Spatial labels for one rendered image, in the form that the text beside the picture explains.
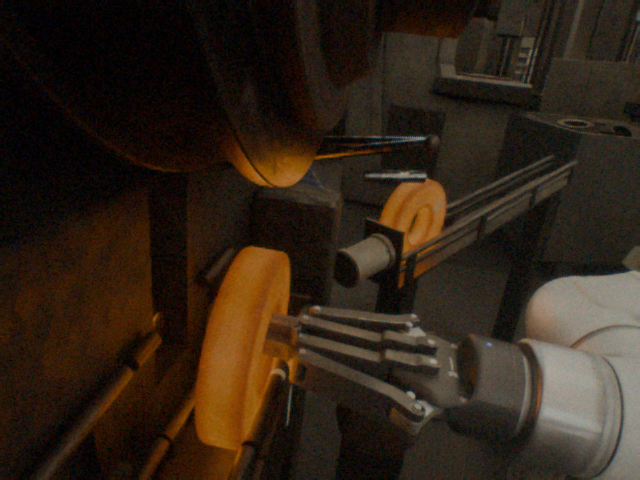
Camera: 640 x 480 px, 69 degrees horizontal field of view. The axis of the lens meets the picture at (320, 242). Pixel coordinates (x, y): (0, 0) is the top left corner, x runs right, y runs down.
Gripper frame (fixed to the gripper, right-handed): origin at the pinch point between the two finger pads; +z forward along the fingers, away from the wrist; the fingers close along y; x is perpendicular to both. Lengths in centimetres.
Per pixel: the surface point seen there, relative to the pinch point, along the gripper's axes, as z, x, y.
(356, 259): -6.9, -5.8, 30.7
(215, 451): 0.5, -9.3, -4.1
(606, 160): -107, -4, 197
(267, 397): -2.7, -3.5, -3.2
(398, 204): -11.3, 0.8, 40.0
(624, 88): -172, 31, 365
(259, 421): -2.8, -3.5, -5.6
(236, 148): -1.3, 17.3, -13.6
